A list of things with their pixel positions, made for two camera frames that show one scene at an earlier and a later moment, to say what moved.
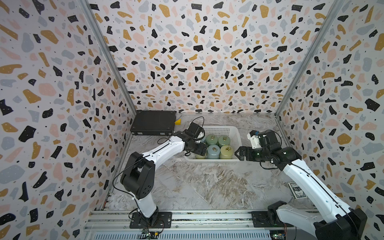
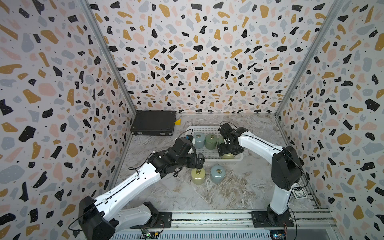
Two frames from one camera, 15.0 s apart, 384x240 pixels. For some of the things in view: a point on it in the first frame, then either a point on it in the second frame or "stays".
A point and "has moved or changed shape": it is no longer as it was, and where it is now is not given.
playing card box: (295, 190) stays
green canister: (211, 139) stays
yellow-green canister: (196, 156) has moved or changed shape
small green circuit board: (150, 235) stays
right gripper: (248, 149) -> (222, 151)
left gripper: (202, 149) -> (194, 164)
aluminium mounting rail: (188, 225) stays
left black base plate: (158, 220) stays
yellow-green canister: (226, 152) stays
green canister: (223, 140) stays
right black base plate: (260, 219) stays
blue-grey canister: (213, 152) -> (217, 174)
